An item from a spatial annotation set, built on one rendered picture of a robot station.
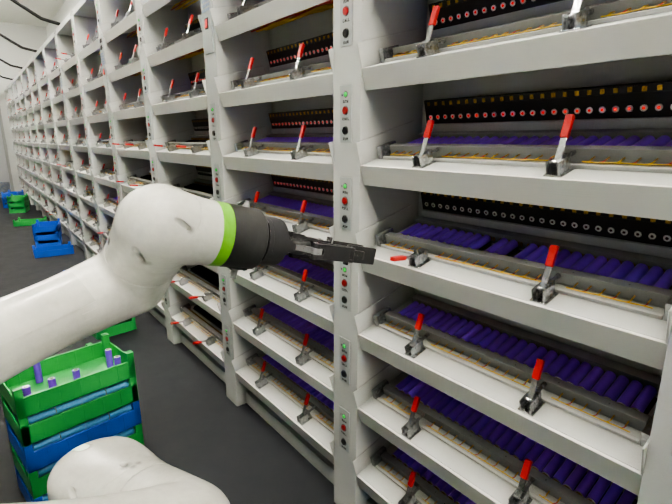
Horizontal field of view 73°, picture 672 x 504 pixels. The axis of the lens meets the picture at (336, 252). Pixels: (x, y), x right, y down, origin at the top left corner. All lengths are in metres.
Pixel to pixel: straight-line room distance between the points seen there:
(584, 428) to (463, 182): 0.45
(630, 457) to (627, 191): 0.39
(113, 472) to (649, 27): 0.89
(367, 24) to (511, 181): 0.47
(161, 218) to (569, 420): 0.70
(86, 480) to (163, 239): 0.34
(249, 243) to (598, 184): 0.49
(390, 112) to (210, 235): 0.60
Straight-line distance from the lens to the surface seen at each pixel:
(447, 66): 0.88
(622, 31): 0.74
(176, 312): 2.42
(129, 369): 1.51
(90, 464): 0.76
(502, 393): 0.92
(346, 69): 1.06
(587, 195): 0.74
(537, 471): 1.03
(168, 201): 0.59
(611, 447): 0.85
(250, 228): 0.64
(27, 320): 0.63
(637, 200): 0.72
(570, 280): 0.84
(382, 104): 1.06
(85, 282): 0.66
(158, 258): 0.60
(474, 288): 0.85
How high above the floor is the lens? 1.01
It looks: 14 degrees down
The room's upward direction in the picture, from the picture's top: straight up
